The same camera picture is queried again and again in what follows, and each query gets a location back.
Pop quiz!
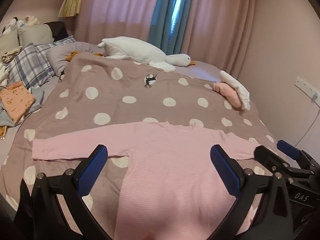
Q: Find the folded white cloth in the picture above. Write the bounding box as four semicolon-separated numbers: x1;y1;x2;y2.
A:
219;70;250;110

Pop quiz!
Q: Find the lavender pillow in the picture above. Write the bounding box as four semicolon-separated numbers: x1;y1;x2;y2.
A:
46;42;100;77

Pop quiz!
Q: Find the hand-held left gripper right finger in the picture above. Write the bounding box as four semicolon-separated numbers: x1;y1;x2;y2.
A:
209;144;293;240

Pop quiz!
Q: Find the blue curtain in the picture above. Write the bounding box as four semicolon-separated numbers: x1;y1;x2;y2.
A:
147;0;196;55

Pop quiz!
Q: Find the white wall socket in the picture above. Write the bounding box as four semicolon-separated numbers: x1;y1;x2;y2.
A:
294;76;320;98

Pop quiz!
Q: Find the yellow pleated hanging cloth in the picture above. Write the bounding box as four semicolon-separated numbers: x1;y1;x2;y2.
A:
58;0;84;18

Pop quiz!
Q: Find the white cable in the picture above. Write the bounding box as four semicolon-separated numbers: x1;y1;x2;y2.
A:
294;99;318;148

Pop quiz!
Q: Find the mauve polka dot blanket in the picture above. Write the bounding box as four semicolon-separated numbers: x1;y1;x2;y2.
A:
0;52;288;240

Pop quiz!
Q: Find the floral printed cloth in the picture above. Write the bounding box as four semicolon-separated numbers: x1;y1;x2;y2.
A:
1;46;22;63

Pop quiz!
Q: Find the folded pink cloth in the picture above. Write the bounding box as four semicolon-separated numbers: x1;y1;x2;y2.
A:
213;82;242;108

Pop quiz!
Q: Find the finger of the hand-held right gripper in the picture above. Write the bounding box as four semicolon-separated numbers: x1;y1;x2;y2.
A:
277;140;320;170
254;145;320;184

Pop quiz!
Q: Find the black and white plush toy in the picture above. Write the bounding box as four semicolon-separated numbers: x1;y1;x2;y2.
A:
2;17;18;35

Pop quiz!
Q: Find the orange printed cloth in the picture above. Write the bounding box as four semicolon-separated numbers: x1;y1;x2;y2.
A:
0;81;35;124

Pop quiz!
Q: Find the grey cloth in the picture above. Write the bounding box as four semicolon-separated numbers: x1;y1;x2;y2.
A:
0;86;45;128

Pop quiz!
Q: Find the white goose plush toy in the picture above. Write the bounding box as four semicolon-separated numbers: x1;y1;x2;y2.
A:
97;37;197;72

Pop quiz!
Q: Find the plaid pillow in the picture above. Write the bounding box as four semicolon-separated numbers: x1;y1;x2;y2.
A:
7;35;77;89

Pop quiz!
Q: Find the pink curtain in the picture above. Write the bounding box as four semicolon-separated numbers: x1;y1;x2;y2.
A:
180;0;258;63
72;0;163;52

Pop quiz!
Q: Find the black cloth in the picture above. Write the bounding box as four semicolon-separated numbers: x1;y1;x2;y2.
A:
45;21;69;42

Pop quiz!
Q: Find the pink striped long-sleeve shirt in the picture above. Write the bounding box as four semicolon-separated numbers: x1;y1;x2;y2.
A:
31;121;262;240

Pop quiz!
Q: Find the beige cushion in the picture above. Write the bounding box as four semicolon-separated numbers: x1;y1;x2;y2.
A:
17;24;55;47
0;29;21;58

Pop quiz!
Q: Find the cream plush toy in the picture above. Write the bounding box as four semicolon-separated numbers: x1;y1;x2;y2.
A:
16;16;40;27

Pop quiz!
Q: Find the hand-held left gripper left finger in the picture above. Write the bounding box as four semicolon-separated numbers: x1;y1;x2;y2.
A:
15;144;109;240

